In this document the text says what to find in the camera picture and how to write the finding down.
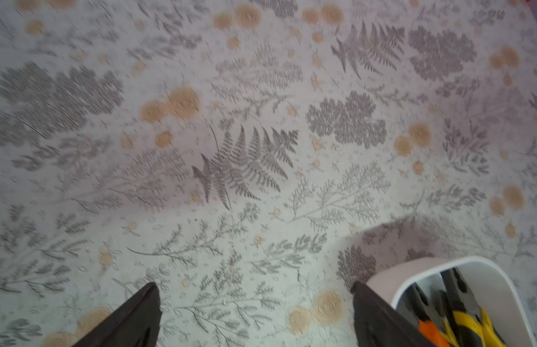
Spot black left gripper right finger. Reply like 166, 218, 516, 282
351, 281, 433, 347

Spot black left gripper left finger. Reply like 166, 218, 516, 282
75, 282, 162, 347

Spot orange handled pliers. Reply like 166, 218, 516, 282
405, 283, 450, 347

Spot yellow black handled pliers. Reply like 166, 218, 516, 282
440, 267, 508, 347

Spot white plastic storage box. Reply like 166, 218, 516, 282
367, 256, 537, 346

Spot floral patterned table mat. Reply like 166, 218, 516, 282
0, 1, 537, 346

